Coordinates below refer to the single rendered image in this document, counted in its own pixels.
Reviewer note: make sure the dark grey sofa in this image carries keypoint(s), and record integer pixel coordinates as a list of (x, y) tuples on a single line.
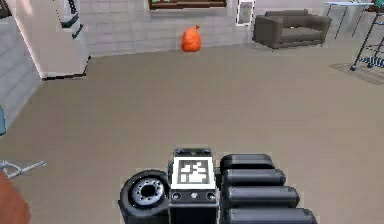
[(290, 30)]

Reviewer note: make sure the red-brown chair seat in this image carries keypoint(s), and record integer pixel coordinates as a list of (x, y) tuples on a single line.
[(11, 203)]

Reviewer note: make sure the white table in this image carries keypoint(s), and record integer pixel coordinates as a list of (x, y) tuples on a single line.
[(348, 13)]

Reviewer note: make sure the blue object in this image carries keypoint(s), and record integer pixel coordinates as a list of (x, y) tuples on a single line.
[(1, 121)]

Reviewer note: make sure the white fridge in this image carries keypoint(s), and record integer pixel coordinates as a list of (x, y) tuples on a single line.
[(53, 36)]

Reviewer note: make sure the orange garbage bag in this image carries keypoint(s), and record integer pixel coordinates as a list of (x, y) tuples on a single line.
[(191, 40)]

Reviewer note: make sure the white framed picture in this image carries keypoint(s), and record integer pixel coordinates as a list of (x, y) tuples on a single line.
[(245, 12)]

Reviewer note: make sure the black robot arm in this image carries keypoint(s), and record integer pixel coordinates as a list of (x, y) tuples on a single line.
[(246, 193)]

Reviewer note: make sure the black metal rack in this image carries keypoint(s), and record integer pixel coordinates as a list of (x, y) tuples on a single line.
[(370, 43)]

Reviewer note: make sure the brown framed picture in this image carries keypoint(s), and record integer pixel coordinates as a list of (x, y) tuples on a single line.
[(186, 4)]

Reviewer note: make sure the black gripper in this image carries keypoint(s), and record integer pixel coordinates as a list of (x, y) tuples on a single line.
[(146, 195)]

